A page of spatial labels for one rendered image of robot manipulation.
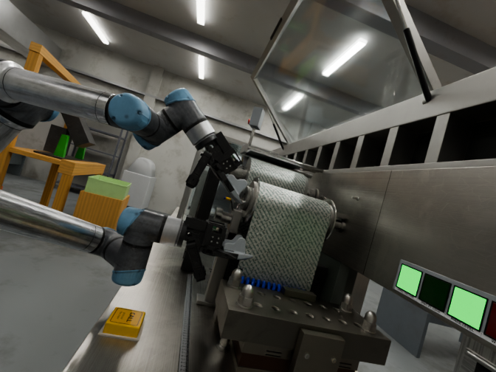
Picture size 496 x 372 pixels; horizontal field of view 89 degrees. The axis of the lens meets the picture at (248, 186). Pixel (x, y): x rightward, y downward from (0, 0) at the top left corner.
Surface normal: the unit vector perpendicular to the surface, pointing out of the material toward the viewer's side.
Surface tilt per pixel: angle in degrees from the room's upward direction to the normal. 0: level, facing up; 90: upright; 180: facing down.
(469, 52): 90
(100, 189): 90
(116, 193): 90
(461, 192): 90
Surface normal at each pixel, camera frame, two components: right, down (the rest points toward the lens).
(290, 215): 0.20, 0.03
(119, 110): -0.02, -0.04
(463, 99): -0.94, -0.28
